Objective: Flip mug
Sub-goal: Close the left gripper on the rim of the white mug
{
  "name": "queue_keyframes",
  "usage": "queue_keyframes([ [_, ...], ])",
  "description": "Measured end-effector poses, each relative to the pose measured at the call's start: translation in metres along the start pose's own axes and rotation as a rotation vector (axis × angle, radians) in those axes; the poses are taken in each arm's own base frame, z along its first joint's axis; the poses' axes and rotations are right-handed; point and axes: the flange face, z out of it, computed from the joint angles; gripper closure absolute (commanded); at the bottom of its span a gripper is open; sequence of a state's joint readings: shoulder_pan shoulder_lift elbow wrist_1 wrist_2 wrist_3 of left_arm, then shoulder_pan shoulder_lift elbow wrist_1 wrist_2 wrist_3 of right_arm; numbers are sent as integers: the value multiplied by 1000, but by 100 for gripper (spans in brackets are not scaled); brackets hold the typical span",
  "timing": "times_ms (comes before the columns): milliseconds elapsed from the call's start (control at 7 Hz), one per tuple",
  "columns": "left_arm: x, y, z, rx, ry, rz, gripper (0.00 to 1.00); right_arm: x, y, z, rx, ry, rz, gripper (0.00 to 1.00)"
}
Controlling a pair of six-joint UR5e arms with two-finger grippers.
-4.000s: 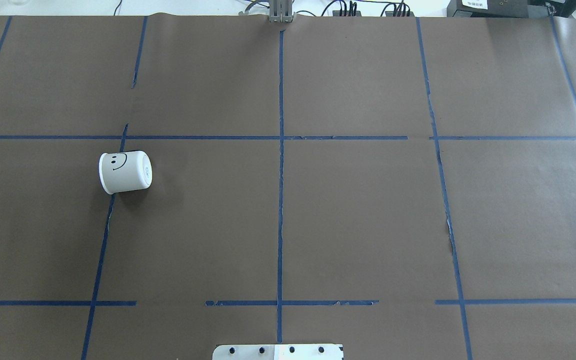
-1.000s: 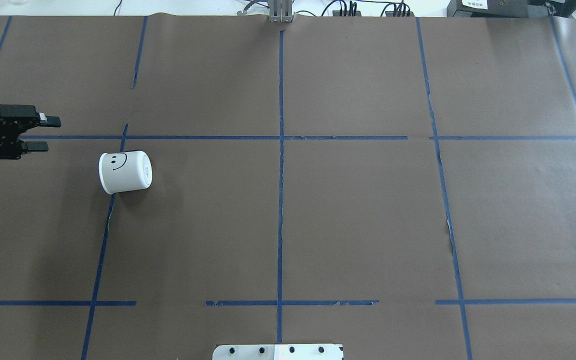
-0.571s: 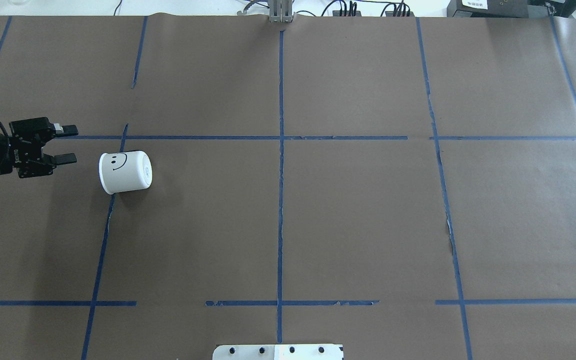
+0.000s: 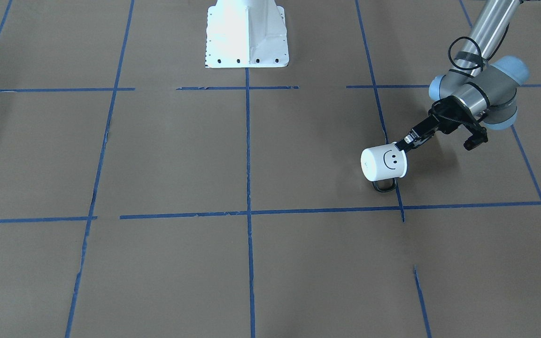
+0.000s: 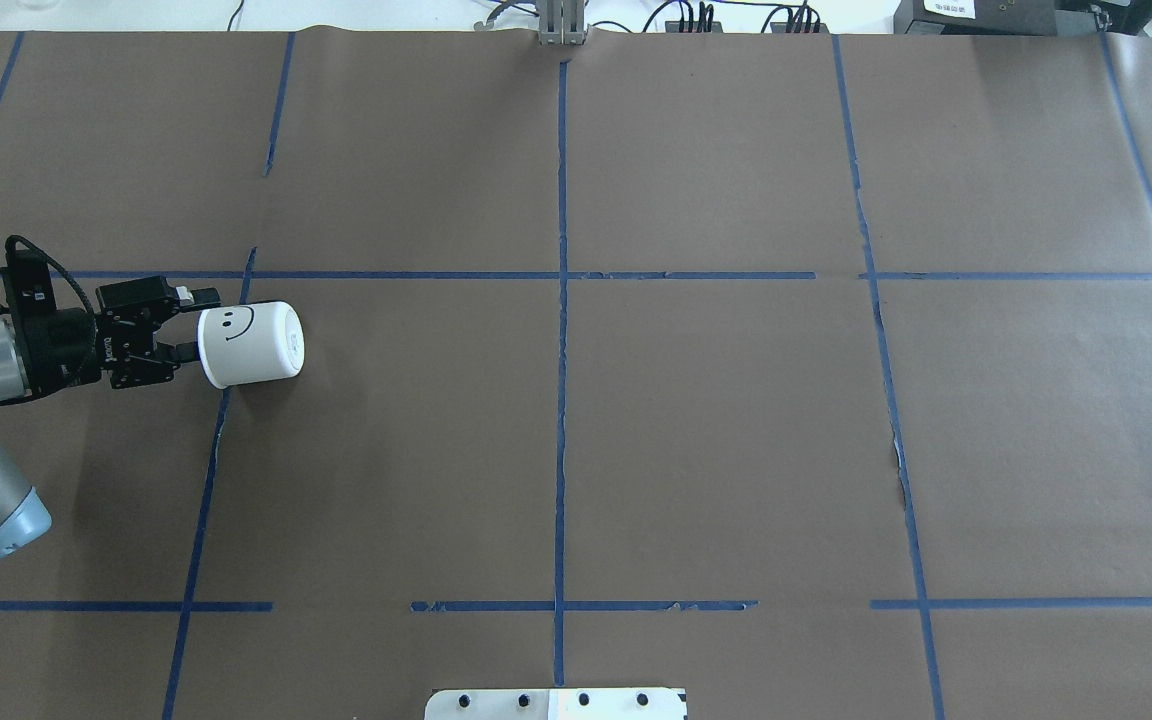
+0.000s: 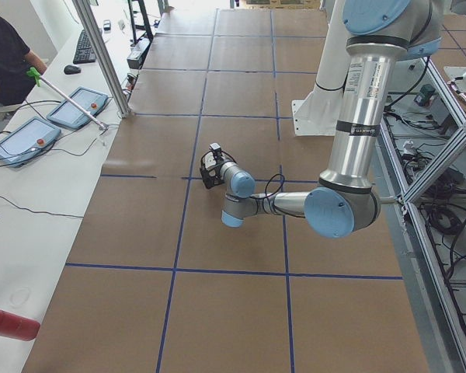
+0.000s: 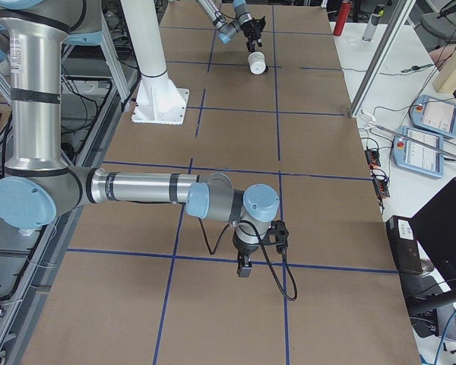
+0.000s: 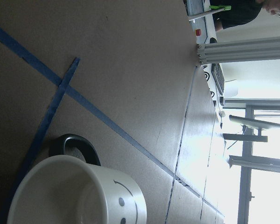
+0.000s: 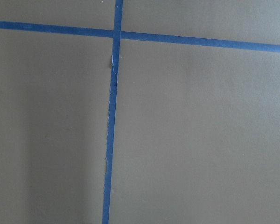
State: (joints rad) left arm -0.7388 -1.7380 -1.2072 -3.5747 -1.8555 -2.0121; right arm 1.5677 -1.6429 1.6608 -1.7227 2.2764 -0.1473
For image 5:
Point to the orange black usb hub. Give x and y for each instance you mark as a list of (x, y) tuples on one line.
[(694, 18), (794, 19)]

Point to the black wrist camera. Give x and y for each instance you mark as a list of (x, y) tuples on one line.
[(28, 285)]

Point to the white smiley face mug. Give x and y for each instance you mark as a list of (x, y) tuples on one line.
[(250, 343)]

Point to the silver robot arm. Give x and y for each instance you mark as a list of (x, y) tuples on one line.
[(46, 348)]

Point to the black box device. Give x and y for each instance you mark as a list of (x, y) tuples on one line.
[(995, 18)]

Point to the far orange black usb hub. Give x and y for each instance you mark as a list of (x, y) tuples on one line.
[(694, 18)]

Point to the white camera mast pedestal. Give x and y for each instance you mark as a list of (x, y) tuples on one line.
[(559, 703)]

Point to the aluminium frame post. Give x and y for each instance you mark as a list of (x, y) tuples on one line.
[(561, 22)]

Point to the near orange black usb hub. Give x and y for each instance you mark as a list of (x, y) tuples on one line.
[(794, 19)]

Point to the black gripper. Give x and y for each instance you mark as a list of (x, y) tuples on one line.
[(64, 347)]

